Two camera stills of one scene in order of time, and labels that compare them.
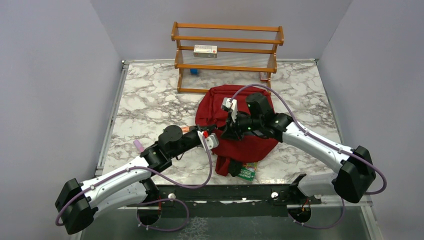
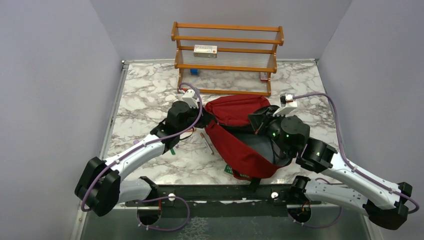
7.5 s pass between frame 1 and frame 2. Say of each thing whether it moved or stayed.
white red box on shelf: stayed
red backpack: moved
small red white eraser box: stayed
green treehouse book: moved
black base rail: stayed
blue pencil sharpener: stayed
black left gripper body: moved
